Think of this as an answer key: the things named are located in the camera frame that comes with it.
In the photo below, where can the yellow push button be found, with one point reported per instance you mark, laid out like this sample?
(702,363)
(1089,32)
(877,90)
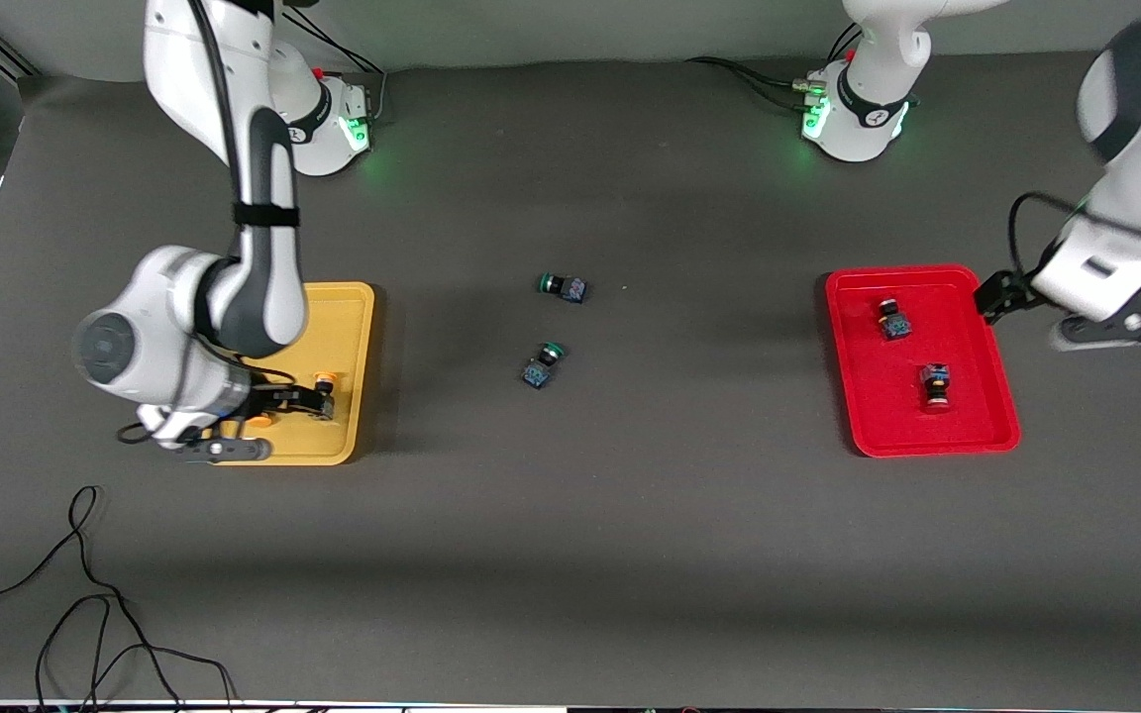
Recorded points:
(325,378)
(258,424)

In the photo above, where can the red push button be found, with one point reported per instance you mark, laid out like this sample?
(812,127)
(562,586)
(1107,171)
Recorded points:
(894,322)
(935,381)

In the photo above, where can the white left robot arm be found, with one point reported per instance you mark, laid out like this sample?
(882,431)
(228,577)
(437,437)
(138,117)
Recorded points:
(873,59)

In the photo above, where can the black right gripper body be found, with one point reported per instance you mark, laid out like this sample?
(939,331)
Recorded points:
(271,401)

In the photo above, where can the green push button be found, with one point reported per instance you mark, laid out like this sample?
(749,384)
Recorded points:
(566,288)
(539,368)

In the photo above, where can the red plastic tray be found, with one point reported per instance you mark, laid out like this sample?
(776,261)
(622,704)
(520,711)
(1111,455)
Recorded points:
(917,426)

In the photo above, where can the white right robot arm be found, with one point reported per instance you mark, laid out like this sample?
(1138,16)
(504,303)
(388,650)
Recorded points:
(263,277)

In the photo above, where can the dark grey table cloth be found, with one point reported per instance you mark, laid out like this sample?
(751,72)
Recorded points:
(570,545)

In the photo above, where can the yellow plastic tray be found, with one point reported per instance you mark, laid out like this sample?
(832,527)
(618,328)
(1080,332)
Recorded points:
(338,327)

